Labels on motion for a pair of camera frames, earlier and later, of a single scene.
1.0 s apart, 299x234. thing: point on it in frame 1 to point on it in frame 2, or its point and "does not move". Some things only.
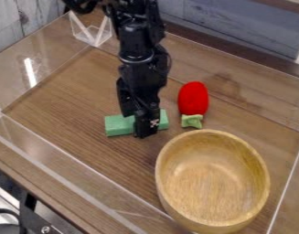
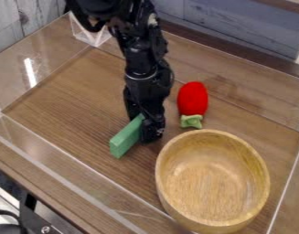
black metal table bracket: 32,223 does not move
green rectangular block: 118,125 to 125,140
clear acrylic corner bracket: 90,34 does not move
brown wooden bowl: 212,181 does not move
